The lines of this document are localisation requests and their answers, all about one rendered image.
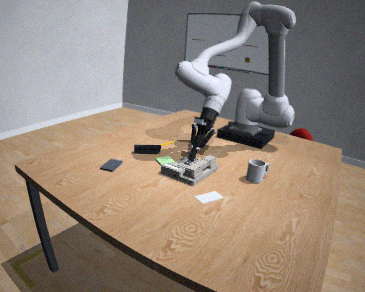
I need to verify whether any light green sticky note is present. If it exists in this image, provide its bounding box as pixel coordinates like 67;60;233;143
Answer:
155;156;175;165

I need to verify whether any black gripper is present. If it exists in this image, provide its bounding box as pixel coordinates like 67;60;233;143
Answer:
188;109;217;161

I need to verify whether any grey telephone handset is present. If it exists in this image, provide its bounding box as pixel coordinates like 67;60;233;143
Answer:
185;155;216;176

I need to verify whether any white rectangular sheet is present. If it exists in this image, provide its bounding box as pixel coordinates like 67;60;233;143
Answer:
194;191;222;204

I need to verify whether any grey mug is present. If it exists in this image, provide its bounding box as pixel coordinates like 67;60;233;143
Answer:
246;159;270;183

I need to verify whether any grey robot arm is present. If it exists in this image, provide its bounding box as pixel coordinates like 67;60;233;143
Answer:
175;2;296;136

